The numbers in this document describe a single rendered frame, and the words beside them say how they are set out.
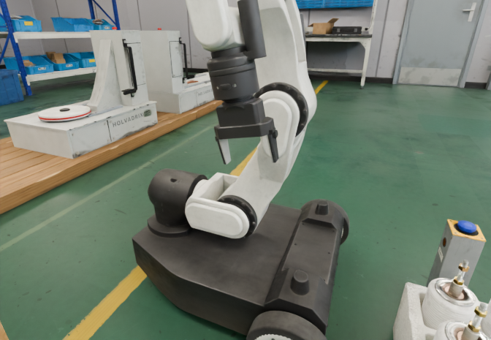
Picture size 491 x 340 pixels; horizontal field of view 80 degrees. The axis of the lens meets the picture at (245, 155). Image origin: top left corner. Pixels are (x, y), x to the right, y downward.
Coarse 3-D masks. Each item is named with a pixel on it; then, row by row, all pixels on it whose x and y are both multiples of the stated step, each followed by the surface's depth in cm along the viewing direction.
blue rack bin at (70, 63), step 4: (44, 56) 427; (64, 56) 461; (68, 56) 459; (48, 60) 428; (68, 60) 461; (72, 60) 458; (56, 64) 425; (60, 64) 427; (64, 64) 434; (68, 64) 440; (72, 64) 446; (76, 64) 452; (56, 68) 429; (60, 68) 429; (64, 68) 436; (68, 68) 441; (72, 68) 448; (76, 68) 454
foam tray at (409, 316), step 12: (408, 288) 75; (420, 288) 75; (408, 300) 71; (420, 300) 74; (408, 312) 69; (420, 312) 68; (396, 324) 80; (408, 324) 67; (420, 324) 65; (396, 336) 77; (408, 336) 66; (420, 336) 63; (432, 336) 63
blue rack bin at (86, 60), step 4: (72, 56) 466; (76, 56) 500; (80, 56) 506; (84, 56) 503; (88, 56) 499; (92, 56) 496; (76, 60) 466; (80, 60) 462; (84, 60) 464; (88, 60) 471; (92, 60) 477; (80, 64) 466; (84, 64) 466; (88, 64) 473; (92, 64) 479
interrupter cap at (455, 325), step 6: (450, 324) 57; (456, 324) 58; (462, 324) 58; (450, 330) 56; (456, 330) 56; (462, 330) 56; (480, 330) 56; (450, 336) 55; (456, 336) 55; (480, 336) 55; (486, 336) 55
